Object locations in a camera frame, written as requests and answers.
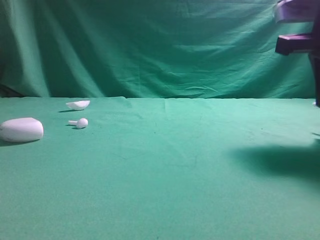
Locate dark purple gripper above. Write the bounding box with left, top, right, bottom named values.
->
left=274, top=0, right=320, bottom=107

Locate white earbud case lid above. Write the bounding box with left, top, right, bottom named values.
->
left=65, top=100, right=91, bottom=111

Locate white bluetooth earbud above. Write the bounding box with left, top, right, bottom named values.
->
left=68, top=118, right=89, bottom=129

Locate white earbud charging case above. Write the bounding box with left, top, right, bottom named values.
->
left=0, top=117, right=44, bottom=143

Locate green backdrop cloth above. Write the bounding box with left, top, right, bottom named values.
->
left=0, top=0, right=315, bottom=99

